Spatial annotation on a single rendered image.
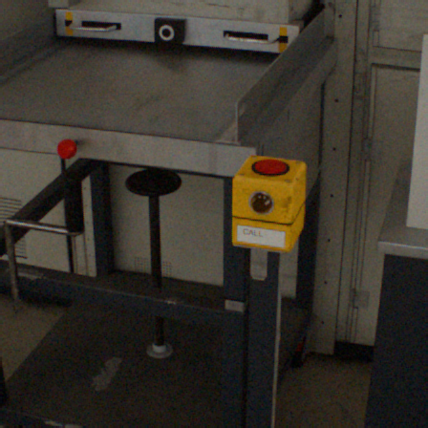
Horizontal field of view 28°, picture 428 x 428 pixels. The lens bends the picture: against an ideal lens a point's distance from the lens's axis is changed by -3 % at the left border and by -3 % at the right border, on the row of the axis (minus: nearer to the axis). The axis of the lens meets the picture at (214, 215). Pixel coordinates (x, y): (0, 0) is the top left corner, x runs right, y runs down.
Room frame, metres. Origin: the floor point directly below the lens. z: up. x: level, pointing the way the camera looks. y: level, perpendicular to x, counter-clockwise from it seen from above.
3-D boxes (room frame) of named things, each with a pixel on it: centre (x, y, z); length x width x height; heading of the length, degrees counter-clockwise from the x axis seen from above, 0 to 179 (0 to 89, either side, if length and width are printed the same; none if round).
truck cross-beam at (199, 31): (1.80, 0.08, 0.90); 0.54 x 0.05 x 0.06; 72
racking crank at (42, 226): (1.35, 0.30, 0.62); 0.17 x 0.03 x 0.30; 72
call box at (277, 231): (1.05, -0.07, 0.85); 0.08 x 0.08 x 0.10; 72
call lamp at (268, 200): (1.00, -0.06, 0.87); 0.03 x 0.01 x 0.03; 72
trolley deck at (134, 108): (1.67, 0.13, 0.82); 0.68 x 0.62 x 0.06; 162
